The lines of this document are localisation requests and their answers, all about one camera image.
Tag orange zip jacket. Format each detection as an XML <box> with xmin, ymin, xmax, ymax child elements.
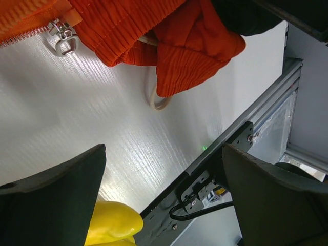
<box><xmin>1</xmin><ymin>0</ymin><xmax>82</xmax><ymax>57</ymax></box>

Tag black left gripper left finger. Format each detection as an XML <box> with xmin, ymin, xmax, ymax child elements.
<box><xmin>1</xmin><ymin>144</ymin><xmax>106</xmax><ymax>245</ymax></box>

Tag black cloth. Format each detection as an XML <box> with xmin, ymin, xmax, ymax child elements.
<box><xmin>212</xmin><ymin>1</ymin><xmax>327</xmax><ymax>36</ymax></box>

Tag orange drawstring shorts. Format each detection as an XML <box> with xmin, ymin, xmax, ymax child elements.
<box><xmin>71</xmin><ymin>1</ymin><xmax>245</xmax><ymax>98</ymax></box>

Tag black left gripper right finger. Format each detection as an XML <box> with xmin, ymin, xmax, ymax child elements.
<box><xmin>222</xmin><ymin>144</ymin><xmax>327</xmax><ymax>245</ymax></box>

